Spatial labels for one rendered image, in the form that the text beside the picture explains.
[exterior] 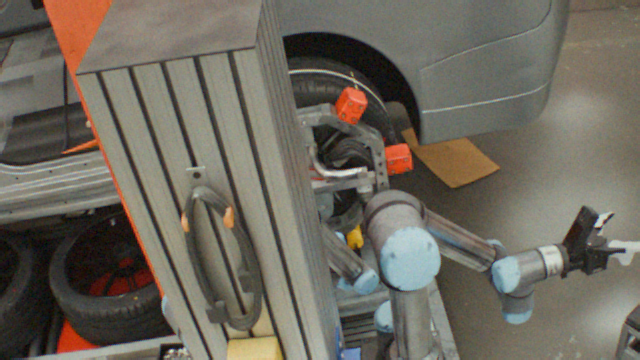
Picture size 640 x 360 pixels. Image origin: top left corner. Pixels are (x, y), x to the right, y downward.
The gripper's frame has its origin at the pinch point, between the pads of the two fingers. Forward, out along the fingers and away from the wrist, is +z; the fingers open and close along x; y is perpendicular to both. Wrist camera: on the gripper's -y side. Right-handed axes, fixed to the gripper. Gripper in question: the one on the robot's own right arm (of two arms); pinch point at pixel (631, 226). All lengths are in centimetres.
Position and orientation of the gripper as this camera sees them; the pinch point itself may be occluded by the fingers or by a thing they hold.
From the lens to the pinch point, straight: 180.8
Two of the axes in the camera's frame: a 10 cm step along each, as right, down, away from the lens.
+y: 1.8, 8.4, 5.2
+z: 9.6, -2.6, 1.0
